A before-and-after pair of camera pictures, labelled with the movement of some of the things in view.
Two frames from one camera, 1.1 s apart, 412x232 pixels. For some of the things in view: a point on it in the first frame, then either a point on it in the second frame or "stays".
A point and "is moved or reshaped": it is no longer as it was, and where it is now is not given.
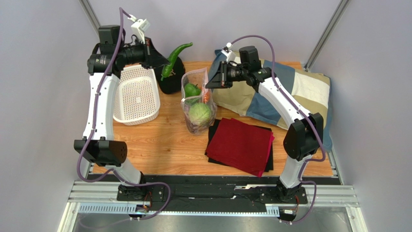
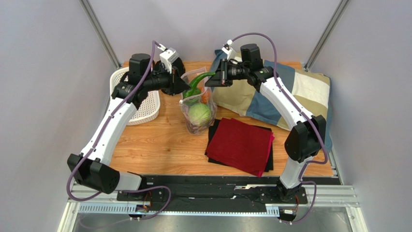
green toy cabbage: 199,113 stays
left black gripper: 152,57 -> 169,77
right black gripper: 222,75 stays
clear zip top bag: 199,110 stays
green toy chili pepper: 167,67 is moved or reshaped
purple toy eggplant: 196,129 stays
